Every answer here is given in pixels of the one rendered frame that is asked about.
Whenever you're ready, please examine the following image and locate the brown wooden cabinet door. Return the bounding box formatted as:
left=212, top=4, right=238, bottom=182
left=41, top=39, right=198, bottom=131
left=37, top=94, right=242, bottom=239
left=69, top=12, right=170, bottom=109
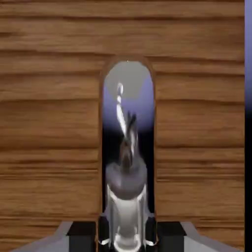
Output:
left=0, top=0, right=246, bottom=252

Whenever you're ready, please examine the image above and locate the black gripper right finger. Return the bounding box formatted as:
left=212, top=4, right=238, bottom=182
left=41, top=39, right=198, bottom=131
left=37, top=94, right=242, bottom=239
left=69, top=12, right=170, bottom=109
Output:
left=157, top=220, right=243, bottom=252

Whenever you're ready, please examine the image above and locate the curved shiny metal handle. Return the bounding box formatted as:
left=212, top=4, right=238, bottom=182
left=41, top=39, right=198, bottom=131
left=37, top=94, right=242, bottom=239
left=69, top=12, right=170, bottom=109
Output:
left=95, top=56, right=159, bottom=252

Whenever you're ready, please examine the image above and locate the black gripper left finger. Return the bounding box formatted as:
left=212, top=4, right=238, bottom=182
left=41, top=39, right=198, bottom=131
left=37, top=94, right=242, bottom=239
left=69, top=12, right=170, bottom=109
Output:
left=9, top=220, right=97, bottom=252

